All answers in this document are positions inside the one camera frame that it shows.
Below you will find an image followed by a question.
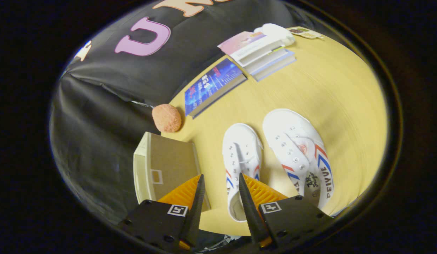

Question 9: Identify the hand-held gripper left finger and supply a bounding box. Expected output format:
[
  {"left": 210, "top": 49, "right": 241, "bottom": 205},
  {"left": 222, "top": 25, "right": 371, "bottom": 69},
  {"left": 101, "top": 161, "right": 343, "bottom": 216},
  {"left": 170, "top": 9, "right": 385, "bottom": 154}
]
[{"left": 118, "top": 174, "right": 206, "bottom": 253}]

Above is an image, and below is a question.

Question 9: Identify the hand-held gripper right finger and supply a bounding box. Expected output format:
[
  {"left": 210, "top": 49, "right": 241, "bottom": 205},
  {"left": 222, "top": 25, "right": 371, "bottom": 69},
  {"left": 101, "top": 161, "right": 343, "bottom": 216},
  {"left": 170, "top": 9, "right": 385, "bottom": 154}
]
[{"left": 239, "top": 173, "right": 334, "bottom": 249}]

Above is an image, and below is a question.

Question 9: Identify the beige fabric storage box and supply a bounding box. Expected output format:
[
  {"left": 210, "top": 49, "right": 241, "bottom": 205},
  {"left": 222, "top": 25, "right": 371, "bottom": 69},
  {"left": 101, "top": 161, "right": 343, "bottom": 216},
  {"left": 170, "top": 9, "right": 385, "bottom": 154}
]
[{"left": 133, "top": 132, "right": 211, "bottom": 212}]

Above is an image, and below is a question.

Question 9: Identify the white canvas shoe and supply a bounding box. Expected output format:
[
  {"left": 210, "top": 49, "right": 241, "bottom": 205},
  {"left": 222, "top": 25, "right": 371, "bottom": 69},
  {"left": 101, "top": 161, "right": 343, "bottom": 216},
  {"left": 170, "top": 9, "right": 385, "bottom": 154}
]
[
  {"left": 263, "top": 108, "right": 334, "bottom": 210},
  {"left": 222, "top": 123, "right": 264, "bottom": 223}
]

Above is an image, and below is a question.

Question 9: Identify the orange sponge ball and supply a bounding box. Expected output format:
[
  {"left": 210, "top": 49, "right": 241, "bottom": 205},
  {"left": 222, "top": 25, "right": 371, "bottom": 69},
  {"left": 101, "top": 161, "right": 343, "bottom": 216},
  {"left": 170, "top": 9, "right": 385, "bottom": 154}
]
[{"left": 152, "top": 104, "right": 182, "bottom": 133}]

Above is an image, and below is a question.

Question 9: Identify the blue cover book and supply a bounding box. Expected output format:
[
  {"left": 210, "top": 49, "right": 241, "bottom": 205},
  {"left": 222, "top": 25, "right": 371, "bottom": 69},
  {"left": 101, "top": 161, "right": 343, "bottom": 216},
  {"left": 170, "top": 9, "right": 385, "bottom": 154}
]
[{"left": 184, "top": 58, "right": 248, "bottom": 119}]

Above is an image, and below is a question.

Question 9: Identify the grey-blue cover book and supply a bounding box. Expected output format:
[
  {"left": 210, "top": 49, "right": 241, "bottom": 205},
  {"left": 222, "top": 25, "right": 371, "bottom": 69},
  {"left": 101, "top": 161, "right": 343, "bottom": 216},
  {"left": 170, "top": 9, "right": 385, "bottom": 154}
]
[{"left": 252, "top": 49, "right": 296, "bottom": 82}]

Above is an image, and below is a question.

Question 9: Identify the white cover book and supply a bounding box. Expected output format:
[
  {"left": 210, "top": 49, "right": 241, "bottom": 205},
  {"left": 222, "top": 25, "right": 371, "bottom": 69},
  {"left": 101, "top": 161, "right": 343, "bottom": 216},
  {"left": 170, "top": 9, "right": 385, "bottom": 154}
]
[{"left": 245, "top": 45, "right": 293, "bottom": 74}]

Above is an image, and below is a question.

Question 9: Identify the pink cover book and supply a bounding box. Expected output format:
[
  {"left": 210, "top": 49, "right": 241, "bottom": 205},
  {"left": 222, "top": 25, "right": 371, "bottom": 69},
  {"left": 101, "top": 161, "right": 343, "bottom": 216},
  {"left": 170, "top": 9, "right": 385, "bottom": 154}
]
[{"left": 217, "top": 31, "right": 286, "bottom": 67}]

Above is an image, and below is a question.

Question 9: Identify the white fluffy ball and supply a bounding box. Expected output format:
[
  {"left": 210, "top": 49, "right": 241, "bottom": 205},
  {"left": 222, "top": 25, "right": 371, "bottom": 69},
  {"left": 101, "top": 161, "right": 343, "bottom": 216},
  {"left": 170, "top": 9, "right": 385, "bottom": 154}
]
[{"left": 254, "top": 23, "right": 296, "bottom": 47}]

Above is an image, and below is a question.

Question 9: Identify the green and white card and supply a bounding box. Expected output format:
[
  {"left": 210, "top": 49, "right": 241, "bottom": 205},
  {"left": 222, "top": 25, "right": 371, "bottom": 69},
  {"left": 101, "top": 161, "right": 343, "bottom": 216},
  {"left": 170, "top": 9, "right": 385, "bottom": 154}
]
[{"left": 288, "top": 27, "right": 325, "bottom": 40}]

